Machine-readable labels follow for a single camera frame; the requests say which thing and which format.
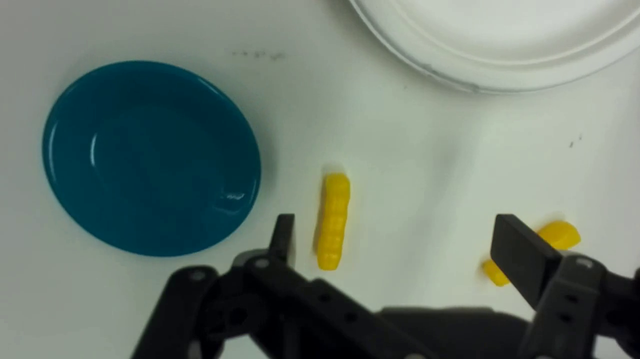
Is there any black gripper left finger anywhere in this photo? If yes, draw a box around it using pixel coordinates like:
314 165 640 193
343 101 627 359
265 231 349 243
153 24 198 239
268 213 294 261

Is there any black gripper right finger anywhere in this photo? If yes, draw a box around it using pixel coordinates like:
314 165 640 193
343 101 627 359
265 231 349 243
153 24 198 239
490 213 563 307

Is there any yellow plush fry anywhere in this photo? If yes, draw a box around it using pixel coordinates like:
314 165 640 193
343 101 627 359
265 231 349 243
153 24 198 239
314 173 351 271
481 219 582 287

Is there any teal blue plate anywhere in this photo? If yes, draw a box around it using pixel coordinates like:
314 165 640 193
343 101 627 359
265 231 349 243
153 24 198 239
42 59 262 257

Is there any white paper plate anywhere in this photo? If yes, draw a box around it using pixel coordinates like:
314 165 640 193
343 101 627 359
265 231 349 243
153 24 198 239
349 0 640 91

